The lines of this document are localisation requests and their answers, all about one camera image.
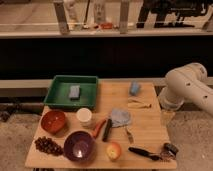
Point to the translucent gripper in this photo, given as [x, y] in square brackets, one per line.
[166, 116]

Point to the grey blue sponge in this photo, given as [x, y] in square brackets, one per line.
[74, 92]

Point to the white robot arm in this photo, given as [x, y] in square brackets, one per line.
[185, 83]

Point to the purple bowl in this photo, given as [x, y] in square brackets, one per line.
[79, 146]

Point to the red bowl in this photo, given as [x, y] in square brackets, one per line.
[53, 121]

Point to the yellow banana peel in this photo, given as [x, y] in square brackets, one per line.
[138, 103]

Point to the wooden table board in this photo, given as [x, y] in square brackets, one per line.
[146, 128]

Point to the small metal fork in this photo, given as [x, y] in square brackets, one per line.
[130, 137]

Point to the small blue cup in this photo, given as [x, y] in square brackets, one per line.
[134, 88]

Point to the grey blue cloth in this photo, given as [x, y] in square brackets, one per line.
[120, 117]

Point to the red yellow apple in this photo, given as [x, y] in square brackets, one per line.
[113, 151]

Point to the white plastic cup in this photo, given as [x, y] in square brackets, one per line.
[84, 116]

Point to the black machine in background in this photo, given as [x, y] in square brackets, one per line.
[181, 9]

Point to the red object on ledge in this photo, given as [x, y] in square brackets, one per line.
[106, 25]

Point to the green plastic tray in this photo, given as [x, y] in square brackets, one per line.
[59, 90]

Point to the bunch of dark grapes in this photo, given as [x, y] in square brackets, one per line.
[48, 146]

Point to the right metal post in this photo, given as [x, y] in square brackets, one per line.
[124, 10]

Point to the metal post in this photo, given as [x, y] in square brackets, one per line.
[61, 16]
[124, 10]

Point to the left metal post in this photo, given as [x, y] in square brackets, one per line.
[61, 16]

